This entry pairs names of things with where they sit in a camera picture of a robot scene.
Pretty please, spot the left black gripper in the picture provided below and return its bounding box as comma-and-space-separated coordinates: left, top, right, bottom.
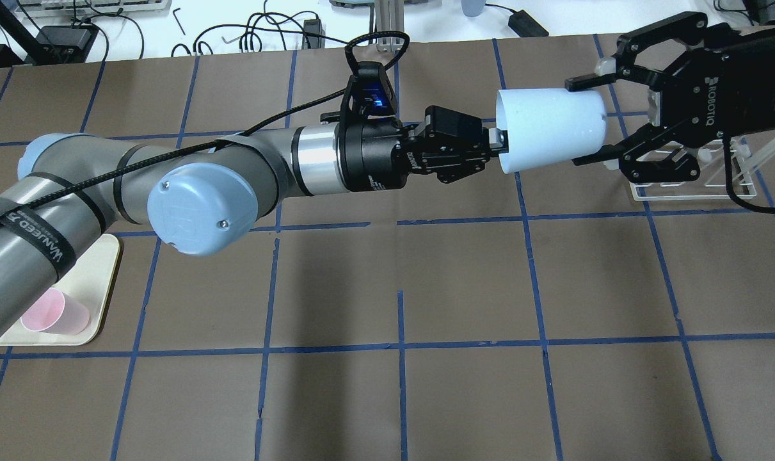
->
337, 106, 509, 192

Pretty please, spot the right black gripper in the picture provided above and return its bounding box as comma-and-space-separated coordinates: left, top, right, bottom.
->
565, 12, 775, 183

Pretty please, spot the light blue ikea cup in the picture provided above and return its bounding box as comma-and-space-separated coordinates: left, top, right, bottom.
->
496, 88, 607, 174

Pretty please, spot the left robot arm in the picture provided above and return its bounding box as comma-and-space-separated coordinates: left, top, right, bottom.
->
0, 106, 509, 337

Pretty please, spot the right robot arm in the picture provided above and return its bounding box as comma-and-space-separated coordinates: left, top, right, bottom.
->
565, 12, 775, 183

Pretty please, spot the pink ikea cup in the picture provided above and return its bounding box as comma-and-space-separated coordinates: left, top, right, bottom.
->
20, 287, 91, 335

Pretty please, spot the black power adapter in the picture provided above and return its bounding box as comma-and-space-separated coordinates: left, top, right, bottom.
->
507, 10, 550, 38

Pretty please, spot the black power brick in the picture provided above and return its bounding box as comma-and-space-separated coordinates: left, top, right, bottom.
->
301, 17, 325, 49

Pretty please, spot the cream plastic tray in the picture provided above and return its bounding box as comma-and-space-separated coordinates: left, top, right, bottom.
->
0, 234, 122, 346

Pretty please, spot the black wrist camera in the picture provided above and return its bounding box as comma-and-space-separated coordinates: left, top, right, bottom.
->
320, 61, 399, 125

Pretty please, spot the white wire cup rack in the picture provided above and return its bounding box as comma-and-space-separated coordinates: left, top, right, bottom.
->
595, 54, 775, 202

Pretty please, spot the aluminium frame post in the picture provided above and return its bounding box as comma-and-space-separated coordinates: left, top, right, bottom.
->
373, 0, 405, 53

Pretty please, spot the black cable bundle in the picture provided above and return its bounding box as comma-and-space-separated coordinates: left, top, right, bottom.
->
170, 0, 369, 57

